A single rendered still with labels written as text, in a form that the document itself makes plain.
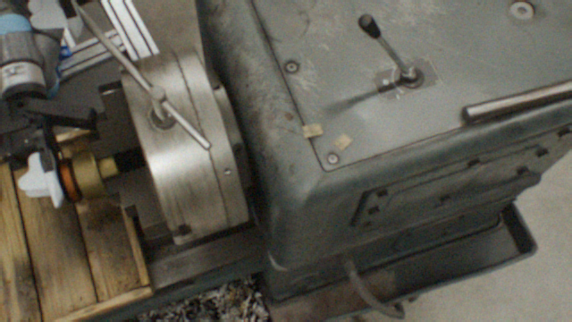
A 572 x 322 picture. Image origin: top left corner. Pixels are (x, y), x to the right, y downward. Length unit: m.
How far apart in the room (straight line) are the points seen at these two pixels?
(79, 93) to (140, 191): 1.18
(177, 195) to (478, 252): 0.90
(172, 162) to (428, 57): 0.40
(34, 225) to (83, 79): 0.97
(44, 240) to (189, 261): 0.27
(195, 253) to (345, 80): 0.49
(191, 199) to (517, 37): 0.53
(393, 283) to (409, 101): 0.73
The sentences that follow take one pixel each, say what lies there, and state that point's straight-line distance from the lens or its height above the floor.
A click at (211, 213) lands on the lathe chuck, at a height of 1.13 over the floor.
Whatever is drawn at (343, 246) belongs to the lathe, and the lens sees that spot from 1.29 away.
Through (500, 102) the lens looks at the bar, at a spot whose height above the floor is 1.28.
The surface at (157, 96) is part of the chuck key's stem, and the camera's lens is 0.89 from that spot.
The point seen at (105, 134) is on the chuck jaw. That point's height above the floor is 1.15.
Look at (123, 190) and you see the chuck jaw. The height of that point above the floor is 1.11.
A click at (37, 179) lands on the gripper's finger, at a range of 1.10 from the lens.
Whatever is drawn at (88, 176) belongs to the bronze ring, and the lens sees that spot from 1.08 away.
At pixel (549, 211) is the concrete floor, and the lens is 2.39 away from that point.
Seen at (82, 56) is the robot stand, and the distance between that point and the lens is 2.25.
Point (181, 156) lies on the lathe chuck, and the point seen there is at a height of 1.22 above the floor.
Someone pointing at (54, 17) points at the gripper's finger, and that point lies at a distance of 0.91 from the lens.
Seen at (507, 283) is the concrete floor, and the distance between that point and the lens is 2.27.
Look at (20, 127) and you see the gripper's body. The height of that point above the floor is 1.14.
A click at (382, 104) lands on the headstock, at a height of 1.25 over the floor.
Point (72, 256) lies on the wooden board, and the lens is 1.30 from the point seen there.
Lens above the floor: 2.10
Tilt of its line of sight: 66 degrees down
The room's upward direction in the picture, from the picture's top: 3 degrees counter-clockwise
